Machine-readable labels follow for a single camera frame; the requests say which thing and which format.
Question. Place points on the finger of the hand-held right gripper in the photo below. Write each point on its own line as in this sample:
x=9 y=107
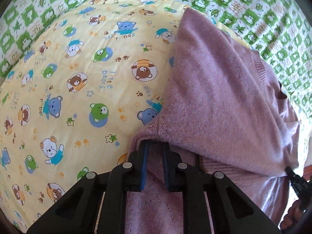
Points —
x=296 y=184

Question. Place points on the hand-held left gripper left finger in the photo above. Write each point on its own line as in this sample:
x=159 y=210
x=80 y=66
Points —
x=143 y=168

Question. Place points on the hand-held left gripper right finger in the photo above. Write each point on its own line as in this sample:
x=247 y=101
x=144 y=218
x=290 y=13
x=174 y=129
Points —
x=167 y=170

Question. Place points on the purple knit sweater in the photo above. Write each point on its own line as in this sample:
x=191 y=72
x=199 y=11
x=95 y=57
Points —
x=219 y=97

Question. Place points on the person's right hand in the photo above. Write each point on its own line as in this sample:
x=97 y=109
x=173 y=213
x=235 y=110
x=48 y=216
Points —
x=291 y=215

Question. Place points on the yellow bear print bed sheet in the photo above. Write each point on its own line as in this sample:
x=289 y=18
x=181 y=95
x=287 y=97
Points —
x=73 y=78

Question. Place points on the green checked printed quilt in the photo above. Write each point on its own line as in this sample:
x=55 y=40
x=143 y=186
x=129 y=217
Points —
x=256 y=9

